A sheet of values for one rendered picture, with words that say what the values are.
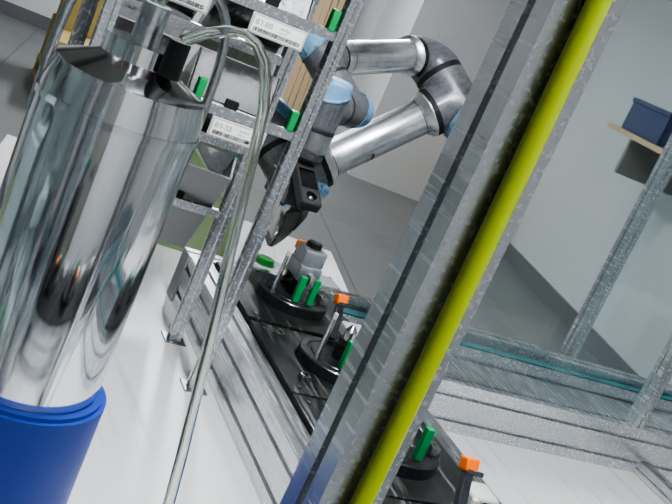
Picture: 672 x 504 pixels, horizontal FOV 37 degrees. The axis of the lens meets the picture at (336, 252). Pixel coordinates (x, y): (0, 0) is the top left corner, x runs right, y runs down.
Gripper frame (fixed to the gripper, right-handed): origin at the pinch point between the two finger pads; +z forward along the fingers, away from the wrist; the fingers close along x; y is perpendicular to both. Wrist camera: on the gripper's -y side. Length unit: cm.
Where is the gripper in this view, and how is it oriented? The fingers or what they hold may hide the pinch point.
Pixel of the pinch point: (272, 241)
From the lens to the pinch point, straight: 207.0
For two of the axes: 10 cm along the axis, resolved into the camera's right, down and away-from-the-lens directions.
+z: -3.9, 8.9, 2.5
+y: -3.3, -3.9, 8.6
